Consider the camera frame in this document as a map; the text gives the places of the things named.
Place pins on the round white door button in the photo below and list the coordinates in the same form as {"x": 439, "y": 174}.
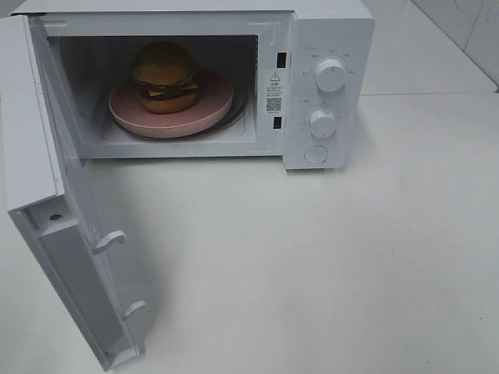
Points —
{"x": 316, "y": 154}

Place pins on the pink round plate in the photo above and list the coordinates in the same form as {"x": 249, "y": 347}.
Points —
{"x": 211, "y": 106}

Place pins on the burger with lettuce and cheese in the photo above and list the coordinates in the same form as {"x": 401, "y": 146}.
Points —
{"x": 164, "y": 77}

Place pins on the white microwave door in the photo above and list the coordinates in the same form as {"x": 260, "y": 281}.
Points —
{"x": 48, "y": 196}

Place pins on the glass microwave turntable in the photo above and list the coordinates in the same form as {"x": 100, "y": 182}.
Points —
{"x": 236, "y": 110}

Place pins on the lower white timer knob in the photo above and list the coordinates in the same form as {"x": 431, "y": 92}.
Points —
{"x": 323, "y": 123}

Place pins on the white microwave oven body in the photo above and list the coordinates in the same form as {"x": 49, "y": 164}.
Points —
{"x": 265, "y": 48}

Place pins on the upper white power knob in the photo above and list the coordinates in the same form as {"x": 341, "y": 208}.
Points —
{"x": 330, "y": 74}

